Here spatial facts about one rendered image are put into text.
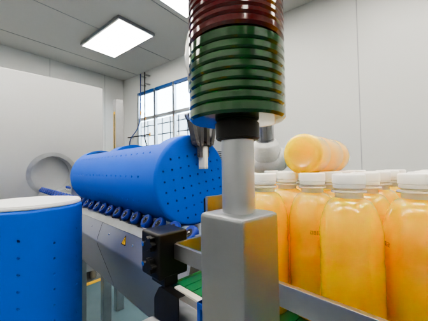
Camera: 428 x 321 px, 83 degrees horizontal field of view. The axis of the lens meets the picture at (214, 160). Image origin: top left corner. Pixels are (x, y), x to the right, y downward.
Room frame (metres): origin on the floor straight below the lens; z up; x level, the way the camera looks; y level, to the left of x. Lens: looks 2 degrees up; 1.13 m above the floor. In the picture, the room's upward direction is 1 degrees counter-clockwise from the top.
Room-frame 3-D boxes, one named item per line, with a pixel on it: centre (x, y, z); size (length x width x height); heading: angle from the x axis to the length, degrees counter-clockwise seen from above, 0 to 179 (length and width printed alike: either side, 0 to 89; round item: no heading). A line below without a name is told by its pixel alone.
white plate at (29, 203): (0.75, 0.57, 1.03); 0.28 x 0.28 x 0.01
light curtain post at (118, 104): (1.99, 0.79, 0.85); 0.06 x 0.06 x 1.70; 44
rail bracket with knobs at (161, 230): (0.52, 0.10, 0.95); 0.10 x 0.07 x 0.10; 134
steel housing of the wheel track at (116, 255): (1.44, 0.72, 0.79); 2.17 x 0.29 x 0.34; 44
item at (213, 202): (0.69, -0.01, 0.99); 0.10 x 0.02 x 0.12; 134
